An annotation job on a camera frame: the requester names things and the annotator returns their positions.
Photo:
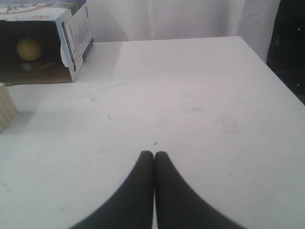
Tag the light wooden block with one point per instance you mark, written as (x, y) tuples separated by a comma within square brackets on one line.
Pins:
[(8, 109)]

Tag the yellow tennis ball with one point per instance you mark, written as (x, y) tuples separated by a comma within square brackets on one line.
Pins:
[(29, 49)]

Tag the printed cardboard box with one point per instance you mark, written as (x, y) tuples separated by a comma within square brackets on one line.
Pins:
[(61, 27)]

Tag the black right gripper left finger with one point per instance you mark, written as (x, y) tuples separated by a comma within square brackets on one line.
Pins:
[(131, 206)]

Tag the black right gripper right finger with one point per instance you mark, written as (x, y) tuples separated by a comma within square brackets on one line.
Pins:
[(177, 204)]

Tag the white backdrop curtain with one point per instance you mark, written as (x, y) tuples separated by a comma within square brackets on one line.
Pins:
[(139, 20)]

